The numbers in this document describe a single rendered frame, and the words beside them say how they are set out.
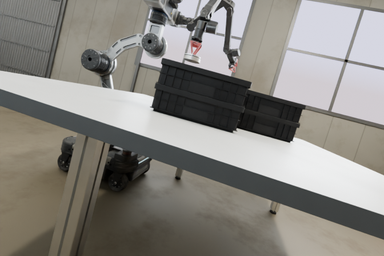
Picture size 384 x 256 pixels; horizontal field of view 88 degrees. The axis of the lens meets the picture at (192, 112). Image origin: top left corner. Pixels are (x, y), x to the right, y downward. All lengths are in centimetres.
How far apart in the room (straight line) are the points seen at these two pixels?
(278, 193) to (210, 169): 13
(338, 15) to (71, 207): 349
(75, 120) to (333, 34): 330
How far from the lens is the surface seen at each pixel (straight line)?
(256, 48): 319
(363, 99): 348
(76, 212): 63
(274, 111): 123
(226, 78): 86
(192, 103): 86
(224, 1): 176
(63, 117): 52
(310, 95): 321
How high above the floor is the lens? 80
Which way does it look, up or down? 4 degrees down
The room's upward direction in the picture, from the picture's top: 15 degrees clockwise
